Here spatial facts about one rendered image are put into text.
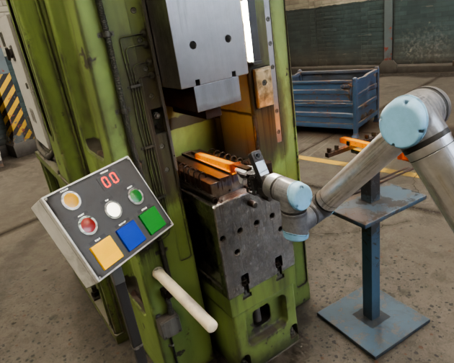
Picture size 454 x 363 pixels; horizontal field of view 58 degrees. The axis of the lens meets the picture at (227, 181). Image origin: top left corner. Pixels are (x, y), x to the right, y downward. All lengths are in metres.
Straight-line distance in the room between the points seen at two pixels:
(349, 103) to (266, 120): 3.32
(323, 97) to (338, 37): 4.71
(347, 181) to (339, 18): 8.58
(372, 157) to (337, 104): 3.92
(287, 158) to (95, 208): 1.07
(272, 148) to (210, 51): 0.62
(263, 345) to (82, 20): 1.58
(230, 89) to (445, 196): 0.87
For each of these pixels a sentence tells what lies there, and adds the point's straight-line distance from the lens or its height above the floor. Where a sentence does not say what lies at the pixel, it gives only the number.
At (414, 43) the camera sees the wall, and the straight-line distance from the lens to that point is 9.19.
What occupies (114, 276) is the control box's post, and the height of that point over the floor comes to 0.83.
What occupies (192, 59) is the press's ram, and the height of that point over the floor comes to 1.46.
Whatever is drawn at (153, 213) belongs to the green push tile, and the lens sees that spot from 1.35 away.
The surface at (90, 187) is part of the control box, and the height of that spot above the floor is 1.17.
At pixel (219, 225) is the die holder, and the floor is 0.83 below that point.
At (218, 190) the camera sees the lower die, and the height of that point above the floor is 0.94.
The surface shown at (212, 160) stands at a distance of 1.76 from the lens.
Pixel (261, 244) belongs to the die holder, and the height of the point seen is 0.66.
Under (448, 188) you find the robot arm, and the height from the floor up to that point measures 1.15.
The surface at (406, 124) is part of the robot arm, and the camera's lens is 1.04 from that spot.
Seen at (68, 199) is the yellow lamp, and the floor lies 1.17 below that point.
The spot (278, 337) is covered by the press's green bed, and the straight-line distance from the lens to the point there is 2.14.
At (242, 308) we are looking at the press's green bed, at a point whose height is 0.39.
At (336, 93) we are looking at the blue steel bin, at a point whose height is 0.53.
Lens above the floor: 1.58
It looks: 22 degrees down
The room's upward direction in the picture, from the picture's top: 9 degrees counter-clockwise
